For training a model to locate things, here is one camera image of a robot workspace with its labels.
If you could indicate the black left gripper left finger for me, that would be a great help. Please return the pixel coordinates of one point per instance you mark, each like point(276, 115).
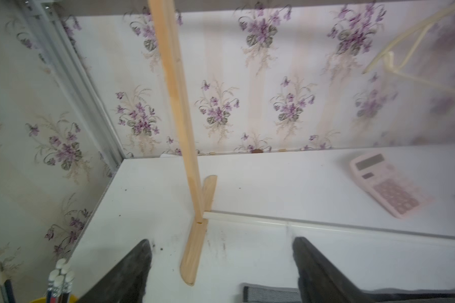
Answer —
point(127, 280)

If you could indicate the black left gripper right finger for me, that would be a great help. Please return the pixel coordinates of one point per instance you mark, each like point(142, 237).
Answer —
point(319, 280)

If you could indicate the black white checkered scarf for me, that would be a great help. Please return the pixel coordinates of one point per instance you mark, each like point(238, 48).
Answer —
point(260, 293)

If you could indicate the colored pencils bundle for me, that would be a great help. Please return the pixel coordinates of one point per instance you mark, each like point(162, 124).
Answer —
point(60, 282)

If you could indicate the wooden clothes rack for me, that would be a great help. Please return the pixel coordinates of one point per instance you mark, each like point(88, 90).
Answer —
point(202, 194)

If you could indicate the pink calculator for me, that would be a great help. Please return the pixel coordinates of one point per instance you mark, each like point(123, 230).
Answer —
point(388, 185)

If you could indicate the aluminium frame profiles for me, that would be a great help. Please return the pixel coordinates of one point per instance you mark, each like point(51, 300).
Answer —
point(46, 26)

